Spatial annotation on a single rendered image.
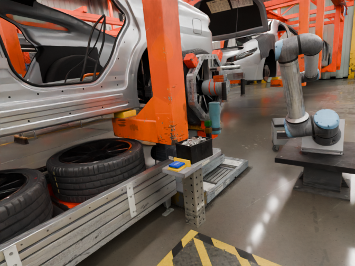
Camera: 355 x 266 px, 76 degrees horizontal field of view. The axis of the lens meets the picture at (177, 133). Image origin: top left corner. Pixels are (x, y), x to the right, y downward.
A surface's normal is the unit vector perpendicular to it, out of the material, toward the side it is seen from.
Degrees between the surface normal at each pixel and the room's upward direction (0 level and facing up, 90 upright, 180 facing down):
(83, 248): 90
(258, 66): 93
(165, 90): 90
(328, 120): 47
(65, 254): 90
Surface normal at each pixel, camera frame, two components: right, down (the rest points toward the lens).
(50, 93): 0.77, 0.11
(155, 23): -0.62, 0.25
